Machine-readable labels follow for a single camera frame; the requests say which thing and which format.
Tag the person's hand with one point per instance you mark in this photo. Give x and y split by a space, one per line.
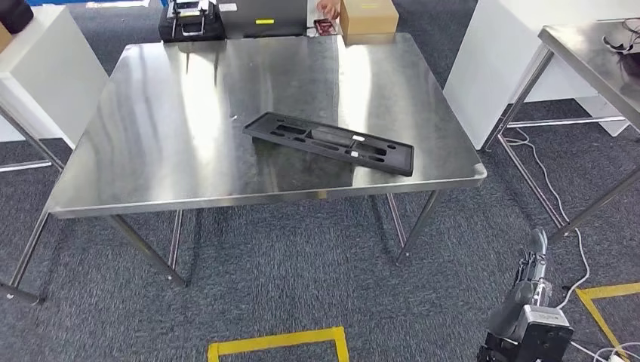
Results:
330 9

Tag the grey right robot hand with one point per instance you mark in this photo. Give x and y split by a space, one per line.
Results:
510 310

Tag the black plastic frame part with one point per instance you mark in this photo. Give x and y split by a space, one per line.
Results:
400 160

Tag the steel workbench table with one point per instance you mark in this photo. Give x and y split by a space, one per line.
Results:
175 125

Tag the small black device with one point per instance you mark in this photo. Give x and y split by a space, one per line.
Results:
323 27

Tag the brown cardboard box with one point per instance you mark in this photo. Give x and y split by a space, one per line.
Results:
369 17

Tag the grey metal box yellow label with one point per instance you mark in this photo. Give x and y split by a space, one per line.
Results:
265 12

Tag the yellow floor tape square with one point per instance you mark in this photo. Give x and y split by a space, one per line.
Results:
610 291
280 341

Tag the white power strip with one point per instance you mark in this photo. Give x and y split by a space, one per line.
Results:
617 358

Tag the black equipment case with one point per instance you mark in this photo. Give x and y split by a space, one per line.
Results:
192 27

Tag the white cabinet block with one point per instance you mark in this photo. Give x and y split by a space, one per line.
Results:
50 75
490 70

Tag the dark bag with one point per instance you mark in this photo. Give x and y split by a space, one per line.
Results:
15 15

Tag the brown cardboard piece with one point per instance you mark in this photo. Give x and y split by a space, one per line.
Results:
5 40

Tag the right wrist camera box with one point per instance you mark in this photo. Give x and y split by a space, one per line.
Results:
542 335

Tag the blue metal frame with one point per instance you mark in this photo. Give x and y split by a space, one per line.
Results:
75 2

